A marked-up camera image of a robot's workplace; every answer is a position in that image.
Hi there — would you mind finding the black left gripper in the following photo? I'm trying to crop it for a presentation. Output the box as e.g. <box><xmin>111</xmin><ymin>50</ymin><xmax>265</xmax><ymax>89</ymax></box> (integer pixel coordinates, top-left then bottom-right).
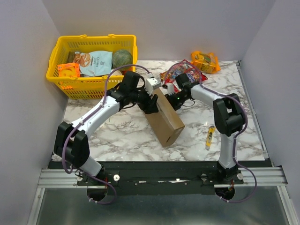
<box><xmin>130</xmin><ymin>83</ymin><xmax>159</xmax><ymax>115</ymax></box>

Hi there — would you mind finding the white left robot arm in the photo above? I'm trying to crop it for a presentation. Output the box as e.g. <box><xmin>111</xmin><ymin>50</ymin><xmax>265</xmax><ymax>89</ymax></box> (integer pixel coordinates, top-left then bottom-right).
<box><xmin>54</xmin><ymin>71</ymin><xmax>161</xmax><ymax>185</ymax></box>

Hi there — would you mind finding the aluminium rail frame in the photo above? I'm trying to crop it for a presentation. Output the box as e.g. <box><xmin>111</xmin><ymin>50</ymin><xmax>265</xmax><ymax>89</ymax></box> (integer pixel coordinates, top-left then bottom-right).
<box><xmin>29</xmin><ymin>61</ymin><xmax>298</xmax><ymax>225</ymax></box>

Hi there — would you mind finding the brown cardboard express box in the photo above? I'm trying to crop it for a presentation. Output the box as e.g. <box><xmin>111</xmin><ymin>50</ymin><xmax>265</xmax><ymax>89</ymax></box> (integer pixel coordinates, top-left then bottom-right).
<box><xmin>145</xmin><ymin>89</ymin><xmax>185</xmax><ymax>148</ymax></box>

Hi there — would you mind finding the red snack bag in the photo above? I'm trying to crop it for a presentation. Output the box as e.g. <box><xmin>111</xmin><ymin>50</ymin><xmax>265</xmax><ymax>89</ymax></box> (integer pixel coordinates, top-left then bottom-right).
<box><xmin>160</xmin><ymin>60</ymin><xmax>208</xmax><ymax>84</ymax></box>

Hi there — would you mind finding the beige round bun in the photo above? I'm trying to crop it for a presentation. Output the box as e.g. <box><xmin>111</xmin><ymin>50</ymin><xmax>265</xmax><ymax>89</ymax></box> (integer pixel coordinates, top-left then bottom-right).
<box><xmin>110</xmin><ymin>69</ymin><xmax>123</xmax><ymax>76</ymax></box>

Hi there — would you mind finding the light blue chips bag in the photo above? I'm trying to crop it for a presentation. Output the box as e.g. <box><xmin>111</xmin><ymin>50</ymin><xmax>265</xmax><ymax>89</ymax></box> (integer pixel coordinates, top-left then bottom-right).
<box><xmin>73</xmin><ymin>51</ymin><xmax>113</xmax><ymax>77</ymax></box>

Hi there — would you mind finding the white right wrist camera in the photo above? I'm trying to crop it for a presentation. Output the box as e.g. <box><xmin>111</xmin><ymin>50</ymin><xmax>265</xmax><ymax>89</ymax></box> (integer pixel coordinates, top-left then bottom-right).
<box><xmin>166</xmin><ymin>83</ymin><xmax>179</xmax><ymax>95</ymax></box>

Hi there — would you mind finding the green round melon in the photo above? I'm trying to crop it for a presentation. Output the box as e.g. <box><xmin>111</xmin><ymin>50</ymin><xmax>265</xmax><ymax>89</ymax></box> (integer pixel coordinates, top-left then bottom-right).
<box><xmin>112</xmin><ymin>49</ymin><xmax>133</xmax><ymax>68</ymax></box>

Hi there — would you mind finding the orange snack box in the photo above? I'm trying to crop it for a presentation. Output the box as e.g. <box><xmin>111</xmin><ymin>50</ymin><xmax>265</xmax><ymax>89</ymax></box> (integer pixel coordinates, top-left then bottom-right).
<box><xmin>58</xmin><ymin>63</ymin><xmax>80</xmax><ymax>78</ymax></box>

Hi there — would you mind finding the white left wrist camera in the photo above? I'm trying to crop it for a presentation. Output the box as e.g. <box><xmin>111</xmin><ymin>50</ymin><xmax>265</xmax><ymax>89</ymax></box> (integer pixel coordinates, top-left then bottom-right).
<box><xmin>144</xmin><ymin>77</ymin><xmax>161</xmax><ymax>95</ymax></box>

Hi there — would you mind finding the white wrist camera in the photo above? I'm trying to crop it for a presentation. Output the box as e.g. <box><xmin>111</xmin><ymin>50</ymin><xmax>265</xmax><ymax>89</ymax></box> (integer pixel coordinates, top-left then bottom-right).
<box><xmin>166</xmin><ymin>83</ymin><xmax>179</xmax><ymax>95</ymax></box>
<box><xmin>144</xmin><ymin>77</ymin><xmax>161</xmax><ymax>95</ymax></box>

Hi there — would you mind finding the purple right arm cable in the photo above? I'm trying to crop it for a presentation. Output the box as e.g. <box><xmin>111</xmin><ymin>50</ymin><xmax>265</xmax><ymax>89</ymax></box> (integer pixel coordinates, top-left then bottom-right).
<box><xmin>163</xmin><ymin>60</ymin><xmax>258</xmax><ymax>204</ymax></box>

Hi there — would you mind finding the yellow utility knife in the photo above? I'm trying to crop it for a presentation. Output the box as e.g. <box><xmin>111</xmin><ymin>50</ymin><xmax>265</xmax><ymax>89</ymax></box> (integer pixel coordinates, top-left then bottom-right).
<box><xmin>205</xmin><ymin>126</ymin><xmax>216</xmax><ymax>150</ymax></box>

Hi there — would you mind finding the yellow plastic shopping basket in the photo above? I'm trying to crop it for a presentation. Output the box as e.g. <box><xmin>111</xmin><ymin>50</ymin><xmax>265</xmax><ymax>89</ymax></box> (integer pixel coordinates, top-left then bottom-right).
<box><xmin>46</xmin><ymin>34</ymin><xmax>138</xmax><ymax>99</ymax></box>

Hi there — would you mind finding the orange yellow snack bag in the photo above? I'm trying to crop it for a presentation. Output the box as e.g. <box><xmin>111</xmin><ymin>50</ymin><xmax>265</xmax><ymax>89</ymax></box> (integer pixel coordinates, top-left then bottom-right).
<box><xmin>191</xmin><ymin>51</ymin><xmax>221</xmax><ymax>74</ymax></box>

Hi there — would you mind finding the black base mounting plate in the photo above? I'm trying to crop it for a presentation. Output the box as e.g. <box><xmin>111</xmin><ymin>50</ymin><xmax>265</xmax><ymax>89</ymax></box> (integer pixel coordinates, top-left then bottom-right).
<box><xmin>38</xmin><ymin>160</ymin><xmax>285</xmax><ymax>195</ymax></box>

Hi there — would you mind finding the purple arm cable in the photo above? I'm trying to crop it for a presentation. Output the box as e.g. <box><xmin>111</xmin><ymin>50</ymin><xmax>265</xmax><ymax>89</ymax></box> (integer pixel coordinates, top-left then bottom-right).
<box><xmin>163</xmin><ymin>60</ymin><xmax>258</xmax><ymax>204</ymax></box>
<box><xmin>61</xmin><ymin>64</ymin><xmax>153</xmax><ymax>205</ymax></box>

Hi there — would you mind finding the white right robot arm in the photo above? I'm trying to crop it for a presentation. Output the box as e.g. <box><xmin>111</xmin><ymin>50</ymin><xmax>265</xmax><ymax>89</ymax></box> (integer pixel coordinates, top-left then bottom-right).
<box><xmin>165</xmin><ymin>74</ymin><xmax>248</xmax><ymax>184</ymax></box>

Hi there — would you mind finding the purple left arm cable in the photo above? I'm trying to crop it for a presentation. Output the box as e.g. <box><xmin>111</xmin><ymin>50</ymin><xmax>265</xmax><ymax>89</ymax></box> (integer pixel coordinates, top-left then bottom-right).
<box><xmin>61</xmin><ymin>64</ymin><xmax>153</xmax><ymax>205</ymax></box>

